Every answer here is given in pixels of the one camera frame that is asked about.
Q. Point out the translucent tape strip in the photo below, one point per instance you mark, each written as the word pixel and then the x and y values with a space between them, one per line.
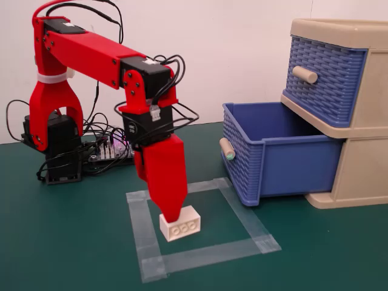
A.
pixel 142 230
pixel 251 224
pixel 212 253
pixel 206 183

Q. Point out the black servo red gripper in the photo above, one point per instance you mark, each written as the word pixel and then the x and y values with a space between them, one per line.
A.
pixel 148 124

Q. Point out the motor controller circuit board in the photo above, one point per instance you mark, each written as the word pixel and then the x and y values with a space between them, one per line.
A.
pixel 103 151

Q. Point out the white zip tie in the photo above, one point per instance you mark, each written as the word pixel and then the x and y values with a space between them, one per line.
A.
pixel 51 77

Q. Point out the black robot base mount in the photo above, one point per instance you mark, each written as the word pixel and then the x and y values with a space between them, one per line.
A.
pixel 62 142

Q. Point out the beige plastic drawer cabinet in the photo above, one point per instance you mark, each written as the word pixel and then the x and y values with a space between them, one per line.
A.
pixel 369 91

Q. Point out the white toy brick cube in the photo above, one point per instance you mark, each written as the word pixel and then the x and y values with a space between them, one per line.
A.
pixel 188 227

